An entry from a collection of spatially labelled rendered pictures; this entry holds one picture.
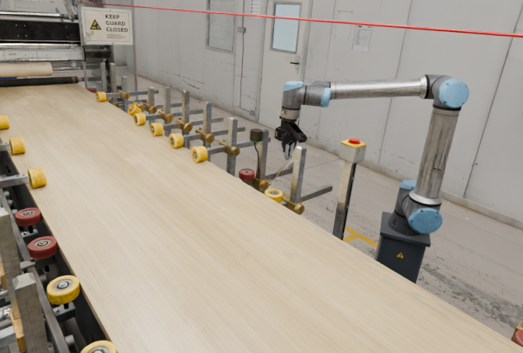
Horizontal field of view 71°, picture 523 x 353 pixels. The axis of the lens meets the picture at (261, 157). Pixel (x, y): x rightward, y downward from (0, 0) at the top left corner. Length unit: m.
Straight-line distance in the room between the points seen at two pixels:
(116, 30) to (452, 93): 3.15
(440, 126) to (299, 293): 1.03
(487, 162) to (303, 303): 3.19
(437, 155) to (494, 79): 2.20
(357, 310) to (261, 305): 0.27
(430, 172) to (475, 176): 2.29
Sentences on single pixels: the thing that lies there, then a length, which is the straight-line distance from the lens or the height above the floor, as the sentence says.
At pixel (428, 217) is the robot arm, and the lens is 1.91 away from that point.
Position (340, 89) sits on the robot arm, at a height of 1.34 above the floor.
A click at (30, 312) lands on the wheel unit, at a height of 1.07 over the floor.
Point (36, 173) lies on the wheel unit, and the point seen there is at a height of 0.97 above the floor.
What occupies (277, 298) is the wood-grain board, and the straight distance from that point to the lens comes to 1.10.
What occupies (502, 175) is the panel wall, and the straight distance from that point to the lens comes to 4.04.
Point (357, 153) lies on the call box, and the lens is 1.40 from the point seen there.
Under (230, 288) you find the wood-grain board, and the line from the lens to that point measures 1.12.
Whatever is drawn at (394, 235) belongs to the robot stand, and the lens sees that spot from 2.11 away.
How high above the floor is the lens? 1.64
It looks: 21 degrees down
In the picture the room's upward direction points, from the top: 5 degrees clockwise
